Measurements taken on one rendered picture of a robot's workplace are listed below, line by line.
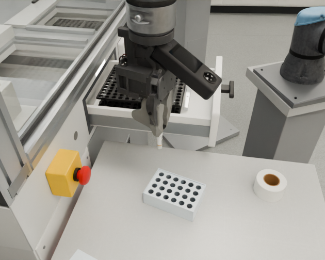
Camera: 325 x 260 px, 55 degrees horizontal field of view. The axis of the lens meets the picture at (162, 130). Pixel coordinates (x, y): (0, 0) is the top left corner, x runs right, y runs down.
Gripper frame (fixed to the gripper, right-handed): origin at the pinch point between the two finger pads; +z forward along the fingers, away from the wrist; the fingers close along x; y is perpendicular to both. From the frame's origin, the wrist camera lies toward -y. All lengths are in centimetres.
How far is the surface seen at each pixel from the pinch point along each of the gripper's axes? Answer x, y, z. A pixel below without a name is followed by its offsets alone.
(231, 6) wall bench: -328, 64, 88
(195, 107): -27.6, 2.5, 13.7
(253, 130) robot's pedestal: -68, -12, 48
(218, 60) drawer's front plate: -40.4, 0.6, 4.4
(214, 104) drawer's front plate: -18.9, -5.1, 4.6
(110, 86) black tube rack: -18.6, 24.3, 7.6
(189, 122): -15.7, -0.2, 9.4
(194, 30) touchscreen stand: -113, 34, 29
